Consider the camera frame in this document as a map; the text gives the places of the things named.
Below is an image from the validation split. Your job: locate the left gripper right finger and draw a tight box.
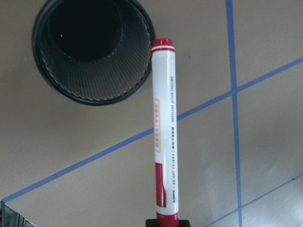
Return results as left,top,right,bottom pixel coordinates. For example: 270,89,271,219
178,219,190,227

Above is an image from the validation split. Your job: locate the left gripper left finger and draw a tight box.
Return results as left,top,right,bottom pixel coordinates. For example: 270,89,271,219
145,219,157,227

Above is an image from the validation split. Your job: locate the red white marker pen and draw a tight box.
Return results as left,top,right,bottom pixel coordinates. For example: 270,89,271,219
151,38,179,227

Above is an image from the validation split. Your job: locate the left black mesh pen cup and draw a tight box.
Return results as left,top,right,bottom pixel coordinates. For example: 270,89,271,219
32,0,156,106

